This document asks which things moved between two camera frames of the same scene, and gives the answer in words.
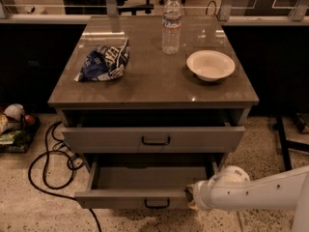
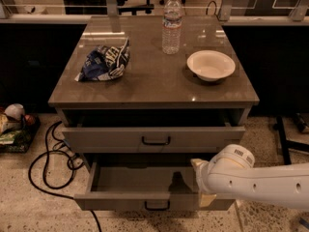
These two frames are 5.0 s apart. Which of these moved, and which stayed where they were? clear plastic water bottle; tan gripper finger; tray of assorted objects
Moved: tan gripper finger
Stayed: tray of assorted objects; clear plastic water bottle
